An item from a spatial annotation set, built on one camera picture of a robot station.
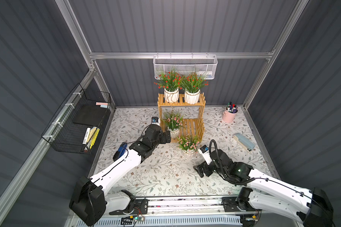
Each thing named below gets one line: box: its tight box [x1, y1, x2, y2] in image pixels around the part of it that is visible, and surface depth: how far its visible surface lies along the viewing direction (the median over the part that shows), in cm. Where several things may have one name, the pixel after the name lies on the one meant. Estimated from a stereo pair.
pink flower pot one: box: [161, 109, 185, 139], surface depth 93 cm
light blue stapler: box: [233, 132, 256, 153], surface depth 98 cm
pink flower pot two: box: [176, 134, 200, 159], surface depth 84 cm
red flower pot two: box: [153, 68, 183, 103], surface depth 80 cm
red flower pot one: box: [179, 70, 209, 105], surface depth 81 cm
